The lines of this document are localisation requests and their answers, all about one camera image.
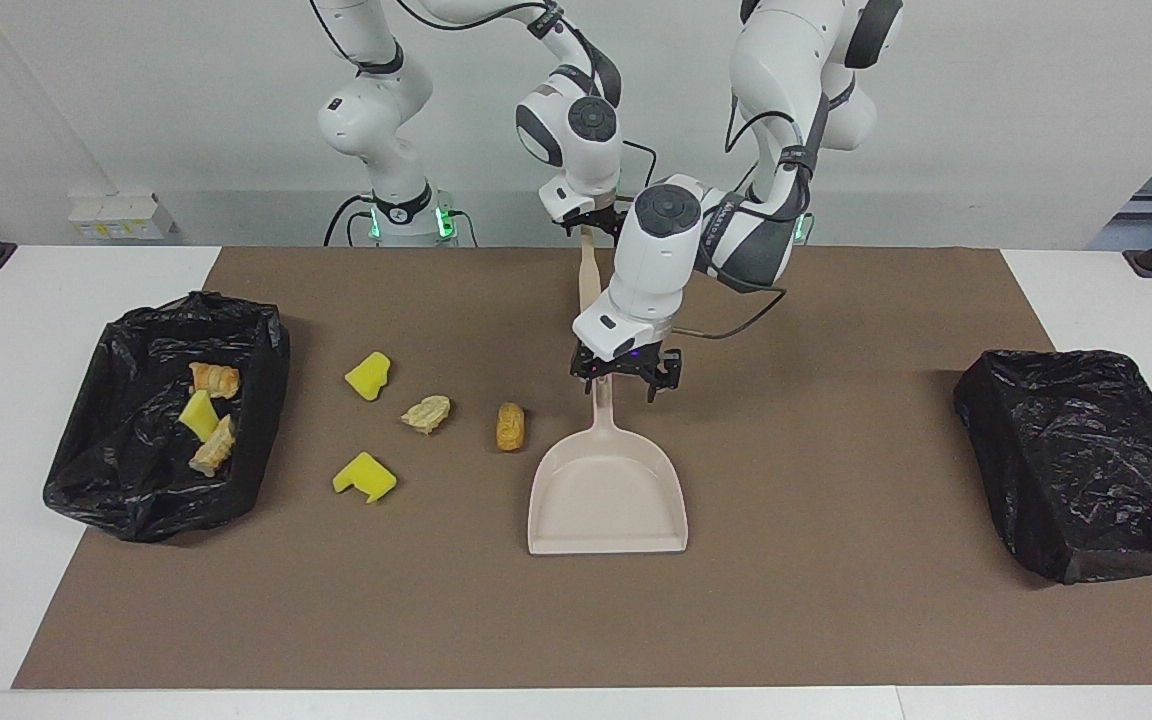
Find striped croissant piece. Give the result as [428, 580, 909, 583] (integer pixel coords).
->
[188, 362, 241, 400]

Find white socket boxes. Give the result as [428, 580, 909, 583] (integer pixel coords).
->
[69, 193, 177, 241]

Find brown table mat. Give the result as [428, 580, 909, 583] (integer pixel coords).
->
[11, 247, 1152, 691]

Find puff pastry piece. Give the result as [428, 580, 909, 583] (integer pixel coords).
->
[188, 414, 237, 477]

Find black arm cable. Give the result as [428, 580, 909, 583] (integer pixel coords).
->
[391, 0, 659, 196]
[671, 60, 832, 341]

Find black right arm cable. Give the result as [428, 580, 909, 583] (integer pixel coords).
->
[391, 0, 659, 196]

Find beige plastic dustpan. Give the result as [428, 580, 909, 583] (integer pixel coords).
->
[526, 378, 689, 556]

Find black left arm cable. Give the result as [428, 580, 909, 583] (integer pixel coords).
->
[671, 60, 832, 341]

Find beige hand brush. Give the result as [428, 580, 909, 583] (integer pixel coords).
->
[576, 228, 605, 313]

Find yellow sponge piece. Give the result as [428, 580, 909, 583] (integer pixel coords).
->
[344, 351, 393, 402]
[178, 390, 220, 442]
[332, 451, 398, 504]

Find black bag-lined bin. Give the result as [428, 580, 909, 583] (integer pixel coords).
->
[43, 290, 292, 544]
[953, 348, 1152, 586]

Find golden oval bread roll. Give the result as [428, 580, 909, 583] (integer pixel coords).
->
[495, 402, 528, 453]

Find pale bread piece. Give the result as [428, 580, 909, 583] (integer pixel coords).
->
[400, 395, 453, 436]

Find black base cable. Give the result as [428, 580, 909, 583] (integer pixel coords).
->
[323, 193, 377, 248]

